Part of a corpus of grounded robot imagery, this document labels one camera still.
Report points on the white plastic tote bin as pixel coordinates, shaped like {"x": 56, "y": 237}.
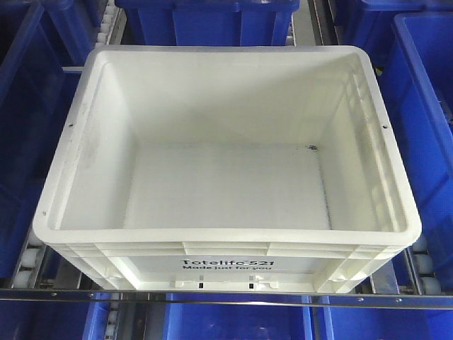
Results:
{"x": 227, "y": 169}

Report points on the blue bin lower middle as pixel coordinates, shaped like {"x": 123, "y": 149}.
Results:
{"x": 197, "y": 321}

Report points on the blue bin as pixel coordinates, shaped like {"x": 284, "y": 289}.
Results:
{"x": 209, "y": 23}
{"x": 197, "y": 321}
{"x": 369, "y": 323}
{"x": 53, "y": 320}

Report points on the blue bin rear middle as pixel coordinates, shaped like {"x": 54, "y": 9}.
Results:
{"x": 209, "y": 23}

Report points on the blue bin lower right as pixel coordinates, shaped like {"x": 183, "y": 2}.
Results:
{"x": 369, "y": 323}

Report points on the blue bin right shelf two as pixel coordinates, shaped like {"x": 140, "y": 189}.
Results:
{"x": 416, "y": 85}

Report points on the blue bin shelf two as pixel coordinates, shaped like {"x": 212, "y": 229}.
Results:
{"x": 416, "y": 85}
{"x": 36, "y": 93}

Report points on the blue bin left shelf two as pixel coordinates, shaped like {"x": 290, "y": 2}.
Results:
{"x": 36, "y": 93}

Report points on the blue bin lower left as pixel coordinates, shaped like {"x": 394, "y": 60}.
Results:
{"x": 53, "y": 320}

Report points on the lower white roller track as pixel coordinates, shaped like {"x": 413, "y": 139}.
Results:
{"x": 113, "y": 321}

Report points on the right white roller track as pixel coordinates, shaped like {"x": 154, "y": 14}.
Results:
{"x": 422, "y": 268}

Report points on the steel shelf front rail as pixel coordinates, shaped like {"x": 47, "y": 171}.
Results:
{"x": 416, "y": 302}

